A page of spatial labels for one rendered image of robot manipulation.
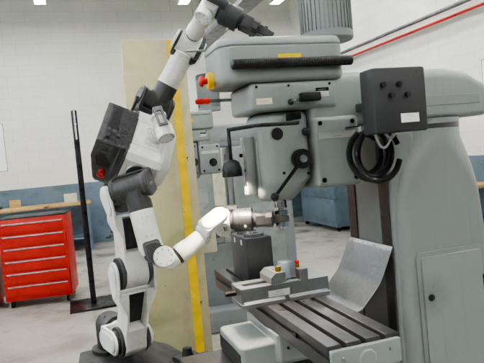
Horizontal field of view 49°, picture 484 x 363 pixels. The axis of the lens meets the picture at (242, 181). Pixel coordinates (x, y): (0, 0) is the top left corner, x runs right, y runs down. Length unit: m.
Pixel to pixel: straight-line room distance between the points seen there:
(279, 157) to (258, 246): 0.55
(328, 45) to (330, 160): 0.41
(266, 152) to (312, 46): 0.41
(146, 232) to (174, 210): 1.71
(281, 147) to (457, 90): 0.78
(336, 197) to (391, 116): 7.50
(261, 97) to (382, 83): 0.41
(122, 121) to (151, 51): 1.63
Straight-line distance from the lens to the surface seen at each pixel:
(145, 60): 3.68
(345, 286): 2.21
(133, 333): 2.54
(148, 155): 2.06
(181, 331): 3.82
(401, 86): 1.83
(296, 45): 1.94
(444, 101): 2.25
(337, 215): 9.29
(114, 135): 2.07
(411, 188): 2.06
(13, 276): 6.52
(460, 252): 2.19
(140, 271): 2.40
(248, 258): 2.31
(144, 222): 1.95
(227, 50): 1.85
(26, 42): 11.14
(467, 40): 7.52
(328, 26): 2.06
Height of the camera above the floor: 1.49
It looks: 3 degrees down
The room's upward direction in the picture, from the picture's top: 5 degrees counter-clockwise
